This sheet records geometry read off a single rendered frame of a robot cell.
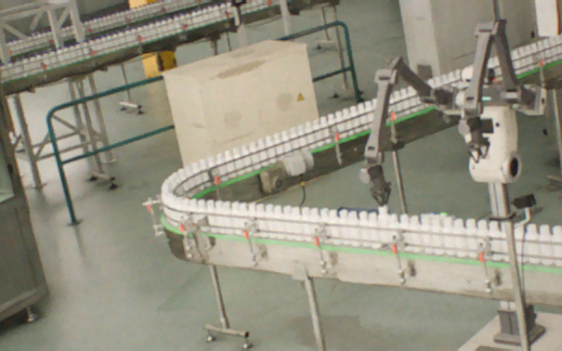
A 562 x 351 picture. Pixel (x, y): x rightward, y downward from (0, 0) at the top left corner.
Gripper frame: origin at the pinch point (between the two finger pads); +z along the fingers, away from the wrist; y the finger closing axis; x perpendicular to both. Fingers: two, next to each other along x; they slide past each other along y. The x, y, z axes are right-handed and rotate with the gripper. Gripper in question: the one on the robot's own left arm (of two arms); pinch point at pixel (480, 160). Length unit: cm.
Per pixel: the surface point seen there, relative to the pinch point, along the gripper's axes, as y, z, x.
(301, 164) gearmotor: 92, 38, 182
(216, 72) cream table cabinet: 247, 18, 385
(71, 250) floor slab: 134, 134, 479
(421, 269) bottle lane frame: -20, 47, 27
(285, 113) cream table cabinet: 302, 69, 369
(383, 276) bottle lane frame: -20, 52, 49
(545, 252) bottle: -17, 34, -36
